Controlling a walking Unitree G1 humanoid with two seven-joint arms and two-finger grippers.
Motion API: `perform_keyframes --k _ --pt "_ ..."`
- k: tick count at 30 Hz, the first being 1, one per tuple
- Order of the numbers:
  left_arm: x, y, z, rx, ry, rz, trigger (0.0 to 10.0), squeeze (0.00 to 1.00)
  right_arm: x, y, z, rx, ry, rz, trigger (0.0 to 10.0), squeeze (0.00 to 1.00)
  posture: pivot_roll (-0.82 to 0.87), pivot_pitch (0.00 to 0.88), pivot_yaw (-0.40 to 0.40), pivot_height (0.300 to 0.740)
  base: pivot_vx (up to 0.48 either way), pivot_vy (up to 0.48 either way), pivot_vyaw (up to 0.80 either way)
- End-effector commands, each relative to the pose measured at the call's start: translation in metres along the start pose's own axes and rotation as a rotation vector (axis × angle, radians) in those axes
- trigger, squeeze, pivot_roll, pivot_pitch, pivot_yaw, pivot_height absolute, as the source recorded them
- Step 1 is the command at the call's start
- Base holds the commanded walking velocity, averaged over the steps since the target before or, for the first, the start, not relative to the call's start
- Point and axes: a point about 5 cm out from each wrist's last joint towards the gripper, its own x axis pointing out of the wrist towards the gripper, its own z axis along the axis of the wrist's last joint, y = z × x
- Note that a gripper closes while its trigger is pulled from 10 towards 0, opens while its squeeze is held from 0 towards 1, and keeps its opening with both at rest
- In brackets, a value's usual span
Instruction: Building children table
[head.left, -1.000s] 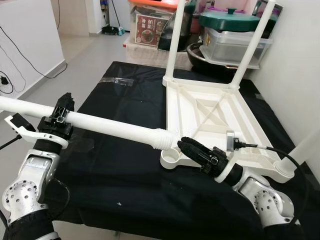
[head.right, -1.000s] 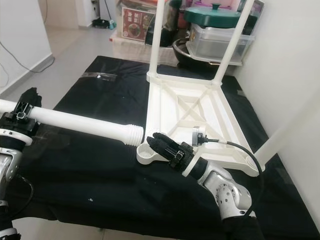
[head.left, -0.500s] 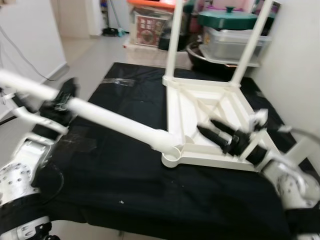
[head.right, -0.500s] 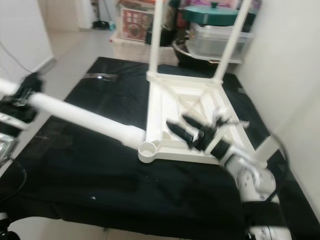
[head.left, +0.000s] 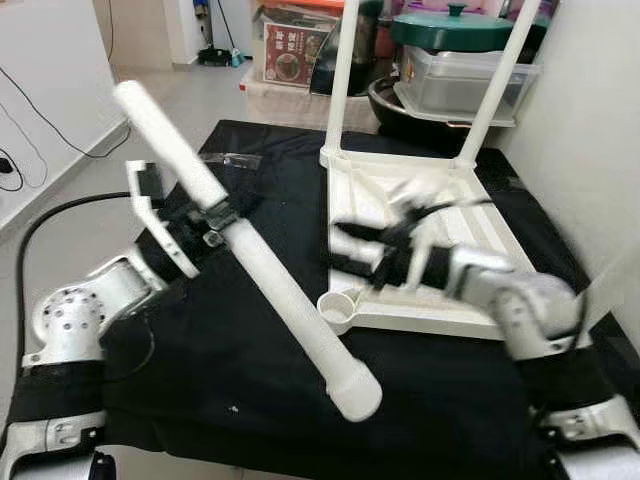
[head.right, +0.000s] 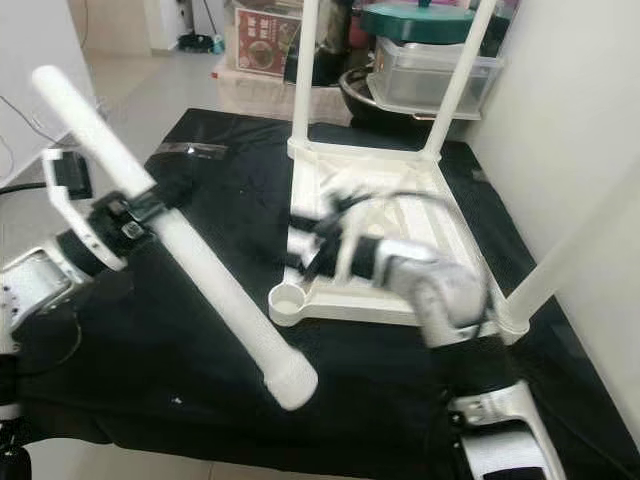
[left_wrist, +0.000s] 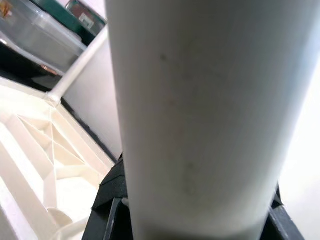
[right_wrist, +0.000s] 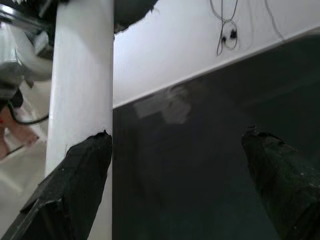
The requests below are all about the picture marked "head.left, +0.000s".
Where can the green pot with lid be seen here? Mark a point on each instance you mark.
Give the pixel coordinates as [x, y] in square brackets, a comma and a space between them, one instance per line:
[450, 30]

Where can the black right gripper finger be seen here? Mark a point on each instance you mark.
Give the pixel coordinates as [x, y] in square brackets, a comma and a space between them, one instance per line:
[355, 270]
[365, 234]

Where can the shiny black bag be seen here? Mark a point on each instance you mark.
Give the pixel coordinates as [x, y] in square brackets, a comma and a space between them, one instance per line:
[322, 75]

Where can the beige fabric bench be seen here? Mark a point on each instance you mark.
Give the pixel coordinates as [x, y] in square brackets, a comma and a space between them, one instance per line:
[290, 105]

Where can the black mop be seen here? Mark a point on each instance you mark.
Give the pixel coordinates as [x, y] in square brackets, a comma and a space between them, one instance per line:
[215, 55]

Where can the black power adapter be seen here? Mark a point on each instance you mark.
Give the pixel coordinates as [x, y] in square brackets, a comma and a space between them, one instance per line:
[6, 166]

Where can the black tablecloth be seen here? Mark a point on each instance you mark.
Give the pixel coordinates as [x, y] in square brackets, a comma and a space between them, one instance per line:
[200, 370]

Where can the clear tape strip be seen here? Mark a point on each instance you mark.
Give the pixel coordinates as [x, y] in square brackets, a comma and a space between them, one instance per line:
[230, 160]

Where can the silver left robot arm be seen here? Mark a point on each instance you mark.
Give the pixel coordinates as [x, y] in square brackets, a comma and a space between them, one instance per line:
[80, 310]

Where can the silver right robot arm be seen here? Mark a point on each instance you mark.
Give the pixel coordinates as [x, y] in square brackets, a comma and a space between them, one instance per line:
[520, 300]

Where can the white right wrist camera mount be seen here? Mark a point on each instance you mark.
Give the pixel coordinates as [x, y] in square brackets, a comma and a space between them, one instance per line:
[425, 260]

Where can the white plastic table top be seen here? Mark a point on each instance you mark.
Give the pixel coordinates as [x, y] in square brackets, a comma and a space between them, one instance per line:
[370, 200]

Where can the clear plastic container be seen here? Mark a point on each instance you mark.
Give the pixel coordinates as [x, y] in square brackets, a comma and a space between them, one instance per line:
[450, 85]

